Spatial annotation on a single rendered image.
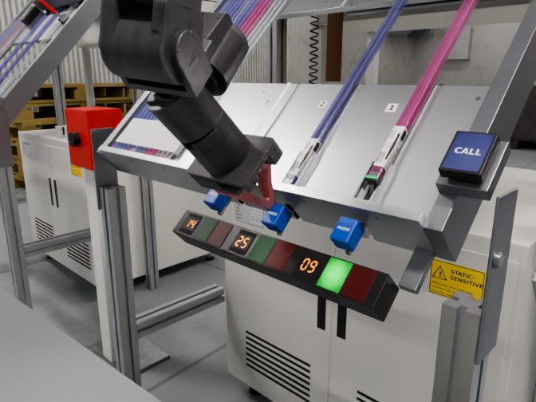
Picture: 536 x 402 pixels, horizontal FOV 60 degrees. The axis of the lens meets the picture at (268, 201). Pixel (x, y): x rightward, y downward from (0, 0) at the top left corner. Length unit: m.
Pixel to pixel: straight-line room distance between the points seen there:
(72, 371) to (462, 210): 0.41
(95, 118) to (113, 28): 0.88
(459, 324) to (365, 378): 0.53
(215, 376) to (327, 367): 0.49
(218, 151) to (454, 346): 0.31
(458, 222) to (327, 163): 0.18
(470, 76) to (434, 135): 10.15
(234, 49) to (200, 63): 0.08
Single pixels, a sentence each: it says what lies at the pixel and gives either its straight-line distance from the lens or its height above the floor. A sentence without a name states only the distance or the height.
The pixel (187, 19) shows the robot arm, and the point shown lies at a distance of 0.42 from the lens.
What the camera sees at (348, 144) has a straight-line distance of 0.60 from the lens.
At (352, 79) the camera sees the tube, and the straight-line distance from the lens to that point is 0.67.
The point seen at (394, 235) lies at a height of 0.70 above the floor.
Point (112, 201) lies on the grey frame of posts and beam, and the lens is 1.01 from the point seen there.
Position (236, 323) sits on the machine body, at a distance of 1.27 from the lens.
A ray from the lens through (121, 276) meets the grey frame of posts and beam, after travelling 1.06.
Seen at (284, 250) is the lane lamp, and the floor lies 0.66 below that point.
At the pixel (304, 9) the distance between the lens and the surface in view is 0.92.
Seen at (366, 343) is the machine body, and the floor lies 0.34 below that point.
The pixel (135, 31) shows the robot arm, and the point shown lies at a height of 0.90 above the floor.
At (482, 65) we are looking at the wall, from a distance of 10.65.
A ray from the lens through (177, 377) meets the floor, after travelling 1.50.
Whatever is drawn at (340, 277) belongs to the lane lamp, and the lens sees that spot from 0.50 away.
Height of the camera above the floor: 0.86
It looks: 15 degrees down
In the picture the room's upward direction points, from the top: straight up
